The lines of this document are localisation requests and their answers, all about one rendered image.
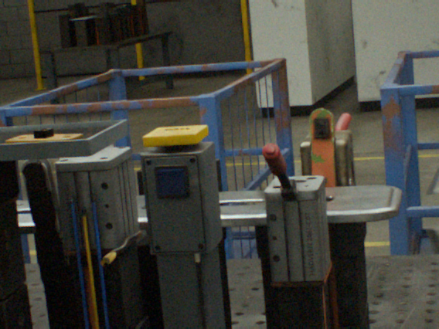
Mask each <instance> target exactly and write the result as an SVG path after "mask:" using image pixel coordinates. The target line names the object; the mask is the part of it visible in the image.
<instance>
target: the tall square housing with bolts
mask: <svg viewBox="0 0 439 329"><path fill-rule="evenodd" d="M54 166H55V172H56V178H57V184H58V192H59V200H60V212H61V219H62V227H63V239H64V246H65V249H64V255H71V260H72V266H73V278H74V286H75V294H76V300H77V309H78V314H79V321H80V329H149V321H148V317H145V310H144V303H143V295H142V286H141V272H139V264H138V249H137V241H136V239H137V238H138V237H139V236H141V235H142V233H141V229H139V222H138V207H137V199H136V191H135V183H134V169H133V160H132V151H131V148H130V147H115V148H104V149H102V150H100V152H98V153H96V154H95V155H92V156H90V157H75V158H62V159H60V160H58V161H56V163H55V164H54ZM132 235H135V238H134V239H132V240H131V241H130V242H128V246H127V247H126V249H125V250H124V251H122V252H120V253H116V256H115V258H114V260H113V261H112V262H111V263H110V264H109V265H108V266H101V264H100V261H101V260H102V259H103V258H104V257H105V256H107V254H108V253H110V251H111V250H113V249H119V248H121V247H122V246H123V244H124V240H125V239H126V238H127V237H128V236H132Z"/></svg>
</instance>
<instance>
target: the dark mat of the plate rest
mask: <svg viewBox="0 0 439 329"><path fill-rule="evenodd" d="M110 127H111V126H103V127H89V128H75V129H61V130H53V134H83V137H80V138H77V140H86V139H87V138H89V137H91V136H93V135H95V134H98V133H100V132H101V131H104V130H106V129H108V128H110ZM30 134H34V133H33V131H20V132H5V133H0V144H6V141H7V140H10V139H12V138H13V137H18V136H21V135H30Z"/></svg>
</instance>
